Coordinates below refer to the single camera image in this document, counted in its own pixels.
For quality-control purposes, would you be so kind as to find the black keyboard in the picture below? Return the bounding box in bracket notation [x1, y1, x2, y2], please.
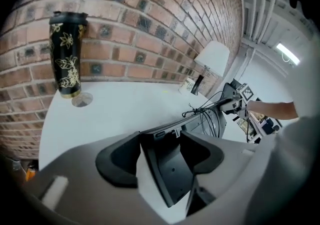
[139, 90, 235, 209]

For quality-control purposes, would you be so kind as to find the black floral tumbler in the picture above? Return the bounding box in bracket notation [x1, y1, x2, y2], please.
[48, 11, 89, 100]

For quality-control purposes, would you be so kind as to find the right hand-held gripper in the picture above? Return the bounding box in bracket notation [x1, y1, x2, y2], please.
[219, 78, 256, 120]

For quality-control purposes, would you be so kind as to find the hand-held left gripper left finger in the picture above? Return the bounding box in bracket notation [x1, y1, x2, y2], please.
[95, 131, 144, 189]

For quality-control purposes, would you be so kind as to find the white table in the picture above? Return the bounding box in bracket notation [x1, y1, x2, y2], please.
[38, 81, 260, 171]

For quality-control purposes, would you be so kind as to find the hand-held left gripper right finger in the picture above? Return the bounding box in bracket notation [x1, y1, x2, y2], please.
[179, 130, 225, 217]

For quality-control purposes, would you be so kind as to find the white mug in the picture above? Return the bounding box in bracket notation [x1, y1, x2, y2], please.
[177, 77, 196, 95]

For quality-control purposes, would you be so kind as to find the person's right forearm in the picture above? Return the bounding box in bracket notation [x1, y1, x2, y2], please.
[246, 99, 300, 121]

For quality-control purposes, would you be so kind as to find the round stone coaster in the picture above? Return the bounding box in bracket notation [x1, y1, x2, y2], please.
[71, 91, 94, 108]

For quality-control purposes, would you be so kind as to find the white shade table lamp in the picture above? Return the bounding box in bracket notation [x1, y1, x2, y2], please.
[190, 40, 231, 96]

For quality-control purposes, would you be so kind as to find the long ceiling light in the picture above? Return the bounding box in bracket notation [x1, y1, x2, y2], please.
[275, 41, 301, 66]

